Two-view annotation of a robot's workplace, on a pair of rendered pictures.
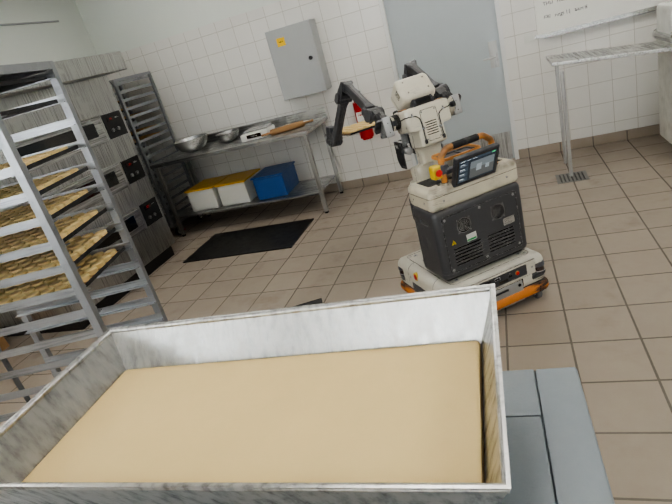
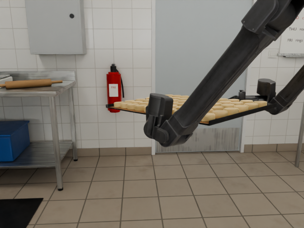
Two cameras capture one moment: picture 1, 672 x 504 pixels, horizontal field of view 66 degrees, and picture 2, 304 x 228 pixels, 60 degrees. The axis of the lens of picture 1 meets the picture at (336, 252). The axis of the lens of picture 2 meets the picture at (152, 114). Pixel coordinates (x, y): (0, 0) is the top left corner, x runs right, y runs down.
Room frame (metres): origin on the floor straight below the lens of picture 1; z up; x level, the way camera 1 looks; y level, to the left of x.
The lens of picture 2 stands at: (2.99, 0.14, 1.21)
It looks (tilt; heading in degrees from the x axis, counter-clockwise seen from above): 14 degrees down; 335
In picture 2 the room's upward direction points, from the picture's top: straight up
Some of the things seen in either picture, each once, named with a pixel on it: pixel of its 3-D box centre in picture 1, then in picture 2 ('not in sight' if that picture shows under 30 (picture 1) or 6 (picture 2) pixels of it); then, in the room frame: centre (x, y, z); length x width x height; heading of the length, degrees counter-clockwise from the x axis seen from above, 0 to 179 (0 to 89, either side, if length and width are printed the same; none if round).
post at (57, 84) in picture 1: (136, 260); not in sight; (2.20, 0.85, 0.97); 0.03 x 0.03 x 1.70; 83
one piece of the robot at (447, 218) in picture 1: (464, 209); not in sight; (2.68, -0.74, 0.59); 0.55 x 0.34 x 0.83; 104
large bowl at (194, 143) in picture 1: (192, 144); not in sight; (6.03, 1.22, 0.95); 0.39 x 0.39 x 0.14
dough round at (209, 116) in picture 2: not in sight; (206, 117); (3.63, -0.35, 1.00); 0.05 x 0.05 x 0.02
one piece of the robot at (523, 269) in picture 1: (502, 278); not in sight; (2.45, -0.82, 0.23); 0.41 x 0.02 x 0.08; 104
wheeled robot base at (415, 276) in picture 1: (467, 272); not in sight; (2.77, -0.72, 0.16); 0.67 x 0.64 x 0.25; 14
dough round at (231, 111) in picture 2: not in sight; (230, 111); (3.66, -0.47, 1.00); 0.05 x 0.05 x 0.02
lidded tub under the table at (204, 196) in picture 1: (211, 193); not in sight; (6.04, 1.21, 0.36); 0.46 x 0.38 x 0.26; 157
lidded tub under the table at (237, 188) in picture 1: (241, 187); not in sight; (5.90, 0.84, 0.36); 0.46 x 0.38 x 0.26; 158
